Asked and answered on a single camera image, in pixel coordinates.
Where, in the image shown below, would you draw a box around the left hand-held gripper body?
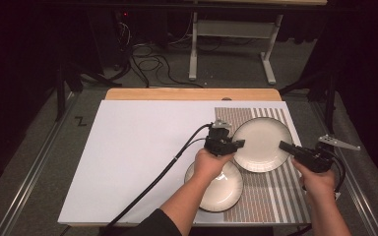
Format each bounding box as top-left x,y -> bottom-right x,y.
204,120 -> 240,156

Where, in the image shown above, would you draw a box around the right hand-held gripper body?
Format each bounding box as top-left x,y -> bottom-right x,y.
291,134 -> 362,174

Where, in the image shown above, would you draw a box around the plain white plate dark rim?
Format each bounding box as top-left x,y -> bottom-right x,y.
231,116 -> 293,174

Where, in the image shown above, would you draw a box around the white plate with lined rim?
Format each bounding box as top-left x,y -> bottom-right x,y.
184,160 -> 244,213

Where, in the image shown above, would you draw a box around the person's left hand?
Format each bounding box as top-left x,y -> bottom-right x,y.
192,147 -> 235,186

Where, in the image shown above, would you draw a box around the person's right hand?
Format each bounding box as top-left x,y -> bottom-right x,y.
291,156 -> 338,203

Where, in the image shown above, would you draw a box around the wooden table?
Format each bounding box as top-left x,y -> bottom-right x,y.
104,88 -> 283,102

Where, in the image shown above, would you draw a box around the striped brown placemat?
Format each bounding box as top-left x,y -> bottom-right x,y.
215,106 -> 313,224

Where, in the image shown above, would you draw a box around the black stand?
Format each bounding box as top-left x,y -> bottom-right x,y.
279,65 -> 339,135
54,62 -> 122,122

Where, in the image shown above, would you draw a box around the white board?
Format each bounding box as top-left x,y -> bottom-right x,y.
57,99 -> 313,227

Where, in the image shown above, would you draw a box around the black sleeve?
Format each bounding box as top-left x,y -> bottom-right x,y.
117,208 -> 183,236

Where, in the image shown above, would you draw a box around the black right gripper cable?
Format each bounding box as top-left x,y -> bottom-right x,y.
328,148 -> 347,195

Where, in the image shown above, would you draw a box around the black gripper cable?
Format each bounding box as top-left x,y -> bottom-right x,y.
102,123 -> 213,236
328,148 -> 347,195

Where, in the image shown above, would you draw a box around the metal floor rail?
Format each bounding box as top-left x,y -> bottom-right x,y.
311,101 -> 378,236
0,92 -> 80,236

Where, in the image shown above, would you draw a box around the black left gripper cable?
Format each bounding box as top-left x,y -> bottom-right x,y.
102,123 -> 213,236

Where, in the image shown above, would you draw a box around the black floor cables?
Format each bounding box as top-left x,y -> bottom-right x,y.
129,43 -> 205,89

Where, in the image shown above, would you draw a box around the white desk frame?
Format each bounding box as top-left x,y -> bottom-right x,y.
188,11 -> 284,86

